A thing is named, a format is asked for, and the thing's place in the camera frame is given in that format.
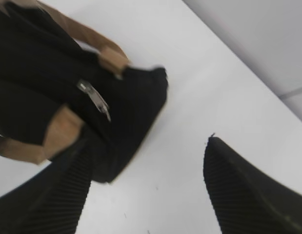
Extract silver zipper pull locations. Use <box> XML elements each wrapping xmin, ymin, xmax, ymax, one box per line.
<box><xmin>77</xmin><ymin>79</ymin><xmax>111</xmax><ymax>122</ymax></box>

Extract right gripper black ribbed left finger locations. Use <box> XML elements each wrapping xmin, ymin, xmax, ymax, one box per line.
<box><xmin>0</xmin><ymin>140</ymin><xmax>93</xmax><ymax>234</ymax></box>

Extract black tote bag tan handles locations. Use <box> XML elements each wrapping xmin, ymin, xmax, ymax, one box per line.
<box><xmin>0</xmin><ymin>0</ymin><xmax>168</xmax><ymax>183</ymax></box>

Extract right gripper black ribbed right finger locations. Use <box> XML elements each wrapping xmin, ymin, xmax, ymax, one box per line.
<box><xmin>203</xmin><ymin>136</ymin><xmax>302</xmax><ymax>234</ymax></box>

